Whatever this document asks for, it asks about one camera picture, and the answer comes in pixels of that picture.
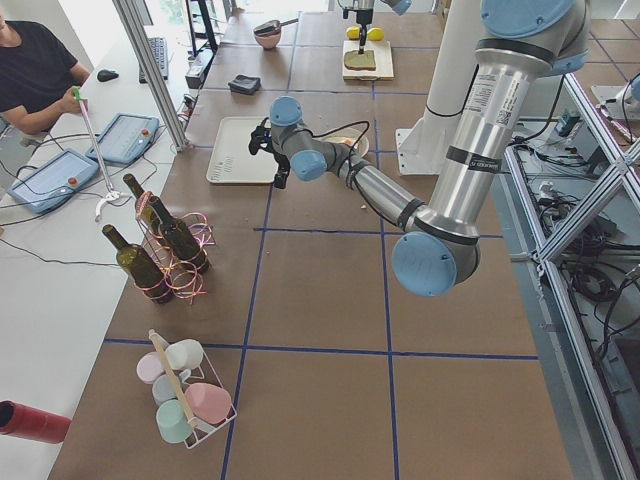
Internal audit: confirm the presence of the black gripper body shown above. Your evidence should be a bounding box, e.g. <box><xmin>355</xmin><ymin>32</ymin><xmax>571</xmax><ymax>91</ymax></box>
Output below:
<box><xmin>248</xmin><ymin>117</ymin><xmax>291</xmax><ymax>172</ymax></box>
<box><xmin>341</xmin><ymin>0</ymin><xmax>374</xmax><ymax>40</ymax></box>

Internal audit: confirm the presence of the bread slice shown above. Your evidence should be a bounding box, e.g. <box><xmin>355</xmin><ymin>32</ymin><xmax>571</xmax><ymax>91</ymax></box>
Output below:
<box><xmin>343</xmin><ymin>50</ymin><xmax>376</xmax><ymax>71</ymax></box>

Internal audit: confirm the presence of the white round plate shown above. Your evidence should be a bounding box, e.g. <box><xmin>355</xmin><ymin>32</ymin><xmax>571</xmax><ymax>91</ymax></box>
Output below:
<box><xmin>321</xmin><ymin>127</ymin><xmax>369</xmax><ymax>157</ymax></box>

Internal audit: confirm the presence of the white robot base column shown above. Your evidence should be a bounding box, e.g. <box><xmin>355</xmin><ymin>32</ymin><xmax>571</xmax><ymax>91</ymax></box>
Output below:
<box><xmin>396</xmin><ymin>0</ymin><xmax>485</xmax><ymax>175</ymax></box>

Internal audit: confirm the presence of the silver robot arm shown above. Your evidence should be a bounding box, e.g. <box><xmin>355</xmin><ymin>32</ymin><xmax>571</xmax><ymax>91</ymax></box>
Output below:
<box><xmin>338</xmin><ymin>0</ymin><xmax>412</xmax><ymax>54</ymax></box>
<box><xmin>249</xmin><ymin>1</ymin><xmax>590</xmax><ymax>296</ymax></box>

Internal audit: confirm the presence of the white bear tray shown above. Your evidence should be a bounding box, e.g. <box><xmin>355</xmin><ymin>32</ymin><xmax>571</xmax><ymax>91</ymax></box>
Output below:
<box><xmin>206</xmin><ymin>116</ymin><xmax>278</xmax><ymax>184</ymax></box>

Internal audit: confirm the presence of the left yellow lemon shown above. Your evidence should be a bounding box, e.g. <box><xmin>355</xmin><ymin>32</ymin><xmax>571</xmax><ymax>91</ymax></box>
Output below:
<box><xmin>367</xmin><ymin>27</ymin><xmax>385</xmax><ymax>42</ymax></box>

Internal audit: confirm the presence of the wooden cutting board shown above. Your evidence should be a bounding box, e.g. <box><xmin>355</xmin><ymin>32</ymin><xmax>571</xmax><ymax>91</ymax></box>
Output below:
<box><xmin>342</xmin><ymin>40</ymin><xmax>394</xmax><ymax>80</ymax></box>

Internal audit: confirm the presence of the grey folded cloth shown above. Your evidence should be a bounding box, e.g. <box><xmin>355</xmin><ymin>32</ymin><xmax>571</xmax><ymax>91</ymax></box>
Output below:
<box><xmin>228</xmin><ymin>74</ymin><xmax>261</xmax><ymax>95</ymax></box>

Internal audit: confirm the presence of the fried egg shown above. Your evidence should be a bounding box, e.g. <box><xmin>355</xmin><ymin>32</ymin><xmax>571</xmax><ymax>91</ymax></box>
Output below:
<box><xmin>327</xmin><ymin>136</ymin><xmax>354</xmax><ymax>147</ymax></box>

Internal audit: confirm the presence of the pink bowl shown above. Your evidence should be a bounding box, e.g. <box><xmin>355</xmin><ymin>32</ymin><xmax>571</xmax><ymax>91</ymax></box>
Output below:
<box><xmin>254</xmin><ymin>28</ymin><xmax>281</xmax><ymax>50</ymax></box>

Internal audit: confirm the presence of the metal scoop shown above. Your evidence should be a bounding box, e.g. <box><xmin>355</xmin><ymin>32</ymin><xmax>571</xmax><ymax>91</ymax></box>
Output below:
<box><xmin>253</xmin><ymin>18</ymin><xmax>298</xmax><ymax>37</ymax></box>

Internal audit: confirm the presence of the far blue teach pendant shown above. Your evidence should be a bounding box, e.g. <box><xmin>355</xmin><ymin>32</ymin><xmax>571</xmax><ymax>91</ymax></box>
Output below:
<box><xmin>97</xmin><ymin>113</ymin><xmax>160</xmax><ymax>166</ymax></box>

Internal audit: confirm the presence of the blue teach pendant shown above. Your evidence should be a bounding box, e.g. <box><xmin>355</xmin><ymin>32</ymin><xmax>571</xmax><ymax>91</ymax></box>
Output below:
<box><xmin>8</xmin><ymin>149</ymin><xmax>99</xmax><ymax>214</ymax></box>
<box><xmin>97</xmin><ymin>113</ymin><xmax>160</xmax><ymax>166</ymax></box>

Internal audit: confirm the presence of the black keyboard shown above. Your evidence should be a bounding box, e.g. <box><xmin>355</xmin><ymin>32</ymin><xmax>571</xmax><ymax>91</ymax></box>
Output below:
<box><xmin>137</xmin><ymin>36</ymin><xmax>171</xmax><ymax>84</ymax></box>

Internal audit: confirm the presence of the pink grabber stick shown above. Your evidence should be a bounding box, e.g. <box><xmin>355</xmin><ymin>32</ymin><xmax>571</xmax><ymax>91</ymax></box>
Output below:
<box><xmin>71</xmin><ymin>86</ymin><xmax>132</xmax><ymax>223</ymax></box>

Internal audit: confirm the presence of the dark green wine bottle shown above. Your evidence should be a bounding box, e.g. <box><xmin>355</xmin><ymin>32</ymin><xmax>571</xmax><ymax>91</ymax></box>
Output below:
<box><xmin>102</xmin><ymin>224</ymin><xmax>173</xmax><ymax>304</ymax></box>

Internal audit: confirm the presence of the black computer mouse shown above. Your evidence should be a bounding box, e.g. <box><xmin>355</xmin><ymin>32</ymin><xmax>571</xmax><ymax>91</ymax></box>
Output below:
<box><xmin>96</xmin><ymin>69</ymin><xmax>119</xmax><ymax>83</ymax></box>

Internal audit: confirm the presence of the white cup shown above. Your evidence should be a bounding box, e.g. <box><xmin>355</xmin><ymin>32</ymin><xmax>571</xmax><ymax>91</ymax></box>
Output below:
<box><xmin>165</xmin><ymin>339</ymin><xmax>204</xmax><ymax>370</ymax></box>

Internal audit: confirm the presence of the near blue teach pendant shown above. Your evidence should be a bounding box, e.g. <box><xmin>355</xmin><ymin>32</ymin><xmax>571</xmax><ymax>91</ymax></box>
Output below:
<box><xmin>8</xmin><ymin>149</ymin><xmax>99</xmax><ymax>214</ymax></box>

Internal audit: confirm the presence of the person in black shirt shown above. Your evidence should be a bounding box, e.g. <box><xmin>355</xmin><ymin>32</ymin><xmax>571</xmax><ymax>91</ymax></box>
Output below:
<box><xmin>1</xmin><ymin>19</ymin><xmax>90</xmax><ymax>135</ymax></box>

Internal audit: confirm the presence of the pink cup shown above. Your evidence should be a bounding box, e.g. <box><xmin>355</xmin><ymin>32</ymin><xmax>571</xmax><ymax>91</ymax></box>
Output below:
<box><xmin>185</xmin><ymin>382</ymin><xmax>232</xmax><ymax>425</ymax></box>

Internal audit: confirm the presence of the mint green cup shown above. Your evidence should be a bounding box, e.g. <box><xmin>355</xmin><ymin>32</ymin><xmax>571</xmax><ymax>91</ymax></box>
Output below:
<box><xmin>156</xmin><ymin>399</ymin><xmax>193</xmax><ymax>444</ymax></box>

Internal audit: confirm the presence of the red cylinder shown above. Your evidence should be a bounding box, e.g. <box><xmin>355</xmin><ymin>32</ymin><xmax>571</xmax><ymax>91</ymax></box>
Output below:
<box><xmin>1</xmin><ymin>400</ymin><xmax>71</xmax><ymax>444</ymax></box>

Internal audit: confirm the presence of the copper wire bottle rack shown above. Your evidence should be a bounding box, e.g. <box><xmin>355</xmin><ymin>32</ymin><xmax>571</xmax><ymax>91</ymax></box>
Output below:
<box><xmin>136</xmin><ymin>191</ymin><xmax>212</xmax><ymax>303</ymax></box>

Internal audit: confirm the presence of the aluminium frame post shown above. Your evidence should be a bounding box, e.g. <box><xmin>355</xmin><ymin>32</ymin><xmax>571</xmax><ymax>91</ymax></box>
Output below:
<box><xmin>112</xmin><ymin>0</ymin><xmax>190</xmax><ymax>152</ymax></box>

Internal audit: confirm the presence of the white wire cup rack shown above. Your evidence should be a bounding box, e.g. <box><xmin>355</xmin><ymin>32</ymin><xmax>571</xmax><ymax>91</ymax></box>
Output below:
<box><xmin>136</xmin><ymin>330</ymin><xmax>237</xmax><ymax>449</ymax></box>

